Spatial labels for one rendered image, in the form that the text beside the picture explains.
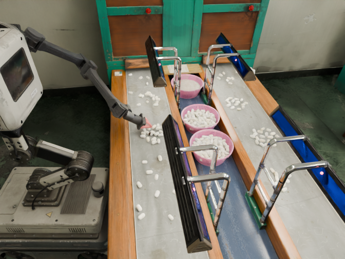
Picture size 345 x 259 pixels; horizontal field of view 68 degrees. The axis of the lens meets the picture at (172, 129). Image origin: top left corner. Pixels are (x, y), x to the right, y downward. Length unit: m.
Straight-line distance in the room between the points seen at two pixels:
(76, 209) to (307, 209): 1.27
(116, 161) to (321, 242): 1.08
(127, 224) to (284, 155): 0.99
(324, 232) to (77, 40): 2.82
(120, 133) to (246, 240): 0.94
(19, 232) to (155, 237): 0.92
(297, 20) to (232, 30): 1.50
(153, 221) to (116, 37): 1.51
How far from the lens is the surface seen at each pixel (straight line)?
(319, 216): 1.49
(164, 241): 1.24
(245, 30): 2.46
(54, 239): 1.81
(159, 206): 1.32
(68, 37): 3.20
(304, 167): 1.12
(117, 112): 1.56
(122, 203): 1.32
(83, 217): 1.67
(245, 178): 1.52
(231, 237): 1.36
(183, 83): 2.18
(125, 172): 1.43
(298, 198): 1.51
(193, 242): 0.86
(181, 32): 2.28
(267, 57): 3.79
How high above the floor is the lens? 1.86
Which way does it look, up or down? 41 degrees down
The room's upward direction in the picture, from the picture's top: 2 degrees clockwise
